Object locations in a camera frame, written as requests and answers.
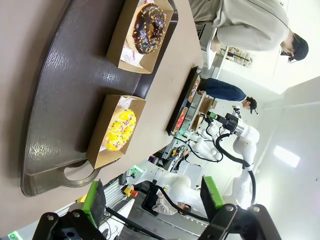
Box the chocolate donut orange sprinkles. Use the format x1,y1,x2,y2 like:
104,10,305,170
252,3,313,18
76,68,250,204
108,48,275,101
126,2,167,55

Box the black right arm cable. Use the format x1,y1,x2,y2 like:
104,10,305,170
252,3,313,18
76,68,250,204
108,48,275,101
147,133,258,222

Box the yellow red emergency stop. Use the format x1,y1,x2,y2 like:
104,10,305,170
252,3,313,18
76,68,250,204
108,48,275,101
123,184,139,198

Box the brown plastic handled tray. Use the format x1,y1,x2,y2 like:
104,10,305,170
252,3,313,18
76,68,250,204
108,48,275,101
19,0,180,197

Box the brown cardboard carton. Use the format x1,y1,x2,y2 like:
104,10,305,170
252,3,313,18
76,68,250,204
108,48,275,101
191,114,205,132
198,97,217,115

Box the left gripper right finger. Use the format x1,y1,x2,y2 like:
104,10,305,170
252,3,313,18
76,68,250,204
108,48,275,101
199,175,282,240

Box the yellow sprinkled donut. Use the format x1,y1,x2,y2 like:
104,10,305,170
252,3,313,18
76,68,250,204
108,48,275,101
104,107,137,152

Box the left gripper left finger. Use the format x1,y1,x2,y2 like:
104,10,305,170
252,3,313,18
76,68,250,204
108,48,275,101
31,178,108,240

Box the white equipment box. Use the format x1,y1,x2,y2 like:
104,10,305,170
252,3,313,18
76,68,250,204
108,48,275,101
178,159,203,181

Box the black plastic handled tray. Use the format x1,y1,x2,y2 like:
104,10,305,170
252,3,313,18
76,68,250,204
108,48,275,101
165,65,201,137

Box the person in beige sweater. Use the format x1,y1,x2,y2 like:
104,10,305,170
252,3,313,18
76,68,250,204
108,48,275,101
188,0,310,65

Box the person in navy sweater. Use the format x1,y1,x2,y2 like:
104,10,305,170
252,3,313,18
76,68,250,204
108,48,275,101
197,77,260,116

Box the person in beige jacket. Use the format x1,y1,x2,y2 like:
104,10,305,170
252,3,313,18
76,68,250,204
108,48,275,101
152,193,193,217

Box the person's right hand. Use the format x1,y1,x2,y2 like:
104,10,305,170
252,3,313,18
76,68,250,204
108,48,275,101
209,39,222,53

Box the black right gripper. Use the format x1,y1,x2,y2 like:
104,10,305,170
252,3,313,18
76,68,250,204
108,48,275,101
201,112,242,131

